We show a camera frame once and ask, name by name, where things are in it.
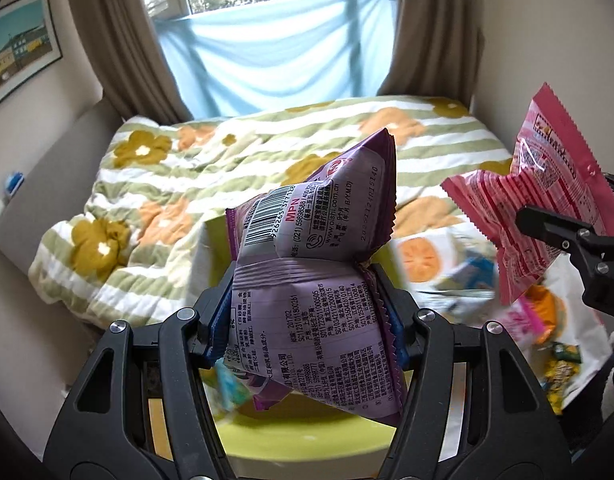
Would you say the yellow green snack bag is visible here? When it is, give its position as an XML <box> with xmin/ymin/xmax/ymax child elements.
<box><xmin>539</xmin><ymin>340</ymin><xmax>588</xmax><ymax>413</ymax></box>

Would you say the purple snack packet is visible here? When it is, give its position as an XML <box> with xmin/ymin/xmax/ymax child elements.
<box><xmin>222</xmin><ymin>127</ymin><xmax>405</xmax><ymax>428</ymax></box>

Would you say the light blue window cloth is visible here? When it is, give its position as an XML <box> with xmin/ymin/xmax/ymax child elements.
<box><xmin>154</xmin><ymin>0</ymin><xmax>400</xmax><ymax>121</ymax></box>

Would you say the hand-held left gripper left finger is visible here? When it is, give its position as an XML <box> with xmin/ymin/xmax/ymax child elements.
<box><xmin>42</xmin><ymin>280</ymin><xmax>238</xmax><ymax>480</ymax></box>

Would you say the small magenta snack bag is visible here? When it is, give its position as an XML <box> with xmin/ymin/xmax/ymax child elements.
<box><xmin>504</xmin><ymin>297</ymin><xmax>545</xmax><ymax>348</ymax></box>

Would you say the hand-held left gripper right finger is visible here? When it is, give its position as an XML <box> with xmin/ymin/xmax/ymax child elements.
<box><xmin>371</xmin><ymin>262</ymin><xmax>572</xmax><ymax>480</ymax></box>

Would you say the white persimmon-print cloth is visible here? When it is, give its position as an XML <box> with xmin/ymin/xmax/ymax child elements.
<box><xmin>392</xmin><ymin>220</ymin><xmax>612</xmax><ymax>416</ymax></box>

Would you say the blue yellow snack bag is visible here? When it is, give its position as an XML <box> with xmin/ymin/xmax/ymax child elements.
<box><xmin>437</xmin><ymin>250</ymin><xmax>498</xmax><ymax>297</ymax></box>

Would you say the yellow-green cardboard box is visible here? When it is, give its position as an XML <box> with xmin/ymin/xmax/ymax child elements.
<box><xmin>199</xmin><ymin>215</ymin><xmax>405</xmax><ymax>480</ymax></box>

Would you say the orange snack bag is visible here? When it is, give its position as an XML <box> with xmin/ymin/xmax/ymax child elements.
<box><xmin>522</xmin><ymin>284</ymin><xmax>562</xmax><ymax>333</ymax></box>

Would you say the pink snack packet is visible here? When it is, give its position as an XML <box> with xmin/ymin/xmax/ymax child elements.
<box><xmin>441</xmin><ymin>82</ymin><xmax>614</xmax><ymax>306</ymax></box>

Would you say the floral striped blanket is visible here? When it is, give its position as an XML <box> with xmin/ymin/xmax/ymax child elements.
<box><xmin>27</xmin><ymin>95</ymin><xmax>512</xmax><ymax>331</ymax></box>

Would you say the framed wall picture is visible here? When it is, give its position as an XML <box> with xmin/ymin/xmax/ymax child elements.
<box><xmin>0</xmin><ymin>0</ymin><xmax>63</xmax><ymax>113</ymax></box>

